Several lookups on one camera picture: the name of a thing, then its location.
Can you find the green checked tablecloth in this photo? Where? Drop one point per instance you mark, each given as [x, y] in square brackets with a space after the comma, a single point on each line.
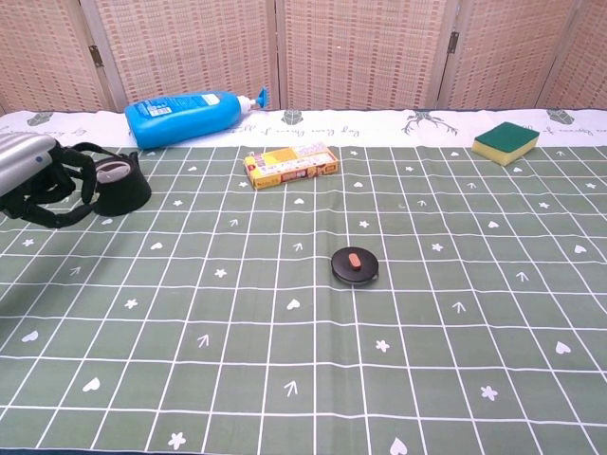
[427, 332]

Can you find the green yellow sponge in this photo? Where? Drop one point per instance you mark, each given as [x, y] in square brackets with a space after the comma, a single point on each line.
[505, 140]

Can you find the blue detergent pump bottle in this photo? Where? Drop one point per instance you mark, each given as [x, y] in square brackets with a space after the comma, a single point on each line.
[180, 118]

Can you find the woven bamboo folding screen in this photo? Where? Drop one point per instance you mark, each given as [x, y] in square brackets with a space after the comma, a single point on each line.
[355, 52]

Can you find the black lid with orange knob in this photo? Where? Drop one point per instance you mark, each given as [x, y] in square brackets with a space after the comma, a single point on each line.
[353, 272]

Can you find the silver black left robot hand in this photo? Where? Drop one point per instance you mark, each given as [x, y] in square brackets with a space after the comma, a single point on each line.
[23, 158]

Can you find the black cast iron teapot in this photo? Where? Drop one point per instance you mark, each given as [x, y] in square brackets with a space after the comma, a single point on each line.
[125, 196]

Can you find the yellow cardboard box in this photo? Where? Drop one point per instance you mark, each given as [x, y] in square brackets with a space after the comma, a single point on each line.
[289, 168]

